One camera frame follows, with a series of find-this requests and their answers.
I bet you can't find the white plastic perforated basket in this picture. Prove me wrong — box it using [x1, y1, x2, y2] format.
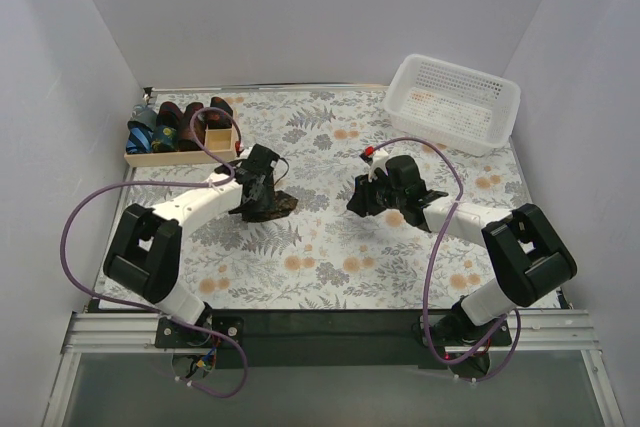
[381, 54, 521, 156]

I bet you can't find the brown patterned rolled tie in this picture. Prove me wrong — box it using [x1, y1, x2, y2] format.
[177, 102, 206, 152]

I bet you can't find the blue striped rolled tie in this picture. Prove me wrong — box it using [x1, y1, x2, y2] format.
[125, 122, 153, 155]

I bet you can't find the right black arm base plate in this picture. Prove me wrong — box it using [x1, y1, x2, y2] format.
[411, 317, 512, 348]

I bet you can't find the floral patterned table mat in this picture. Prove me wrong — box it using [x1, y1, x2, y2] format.
[99, 88, 571, 311]

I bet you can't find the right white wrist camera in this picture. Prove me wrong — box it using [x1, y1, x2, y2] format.
[361, 146, 389, 182]

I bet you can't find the dark red rolled tie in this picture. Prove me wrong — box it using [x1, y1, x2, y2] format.
[156, 101, 183, 130]

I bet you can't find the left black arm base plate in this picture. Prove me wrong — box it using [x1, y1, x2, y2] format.
[154, 316, 244, 349]

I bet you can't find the grey rolled tie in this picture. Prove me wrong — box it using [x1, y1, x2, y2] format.
[127, 105, 157, 131]

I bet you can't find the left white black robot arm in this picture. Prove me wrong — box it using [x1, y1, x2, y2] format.
[103, 144, 280, 347]

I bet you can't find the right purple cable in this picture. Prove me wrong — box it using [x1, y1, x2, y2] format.
[371, 136, 522, 384]

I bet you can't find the black orange-dotted rolled tie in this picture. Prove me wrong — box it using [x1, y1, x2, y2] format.
[205, 96, 234, 130]

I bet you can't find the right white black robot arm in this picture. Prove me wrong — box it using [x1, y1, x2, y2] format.
[347, 149, 577, 345]

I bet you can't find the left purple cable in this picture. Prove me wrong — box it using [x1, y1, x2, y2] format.
[59, 106, 249, 398]

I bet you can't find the navy yellow-dotted rolled tie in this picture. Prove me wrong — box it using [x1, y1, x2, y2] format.
[151, 125, 178, 153]

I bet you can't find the black tie with gold keys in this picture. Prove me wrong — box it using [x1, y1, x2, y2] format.
[242, 190, 298, 223]

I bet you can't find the wooden compartment tray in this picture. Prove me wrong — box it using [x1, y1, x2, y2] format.
[124, 114, 240, 167]

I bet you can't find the purple cable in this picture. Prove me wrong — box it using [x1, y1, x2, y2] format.
[59, 106, 249, 398]
[371, 136, 522, 384]

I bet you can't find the aluminium frame rail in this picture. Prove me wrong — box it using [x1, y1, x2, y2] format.
[44, 309, 624, 426]

